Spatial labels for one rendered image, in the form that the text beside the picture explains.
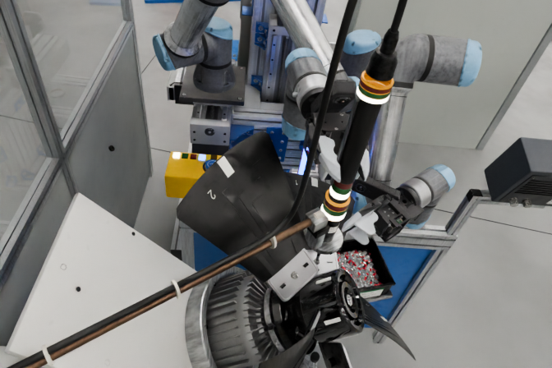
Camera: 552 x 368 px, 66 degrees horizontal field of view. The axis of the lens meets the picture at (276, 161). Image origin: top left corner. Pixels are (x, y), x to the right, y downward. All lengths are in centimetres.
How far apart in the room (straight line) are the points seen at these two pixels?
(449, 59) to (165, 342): 87
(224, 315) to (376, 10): 203
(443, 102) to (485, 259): 102
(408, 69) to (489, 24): 174
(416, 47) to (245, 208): 60
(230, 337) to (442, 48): 80
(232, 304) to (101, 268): 25
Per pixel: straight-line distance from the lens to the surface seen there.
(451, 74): 113
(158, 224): 242
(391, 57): 55
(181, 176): 118
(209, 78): 150
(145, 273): 82
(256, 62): 168
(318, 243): 79
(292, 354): 62
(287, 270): 79
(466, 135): 329
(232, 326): 84
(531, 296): 273
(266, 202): 73
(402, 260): 162
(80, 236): 76
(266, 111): 161
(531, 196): 141
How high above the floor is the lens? 193
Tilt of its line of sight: 44 degrees down
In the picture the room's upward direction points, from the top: 9 degrees clockwise
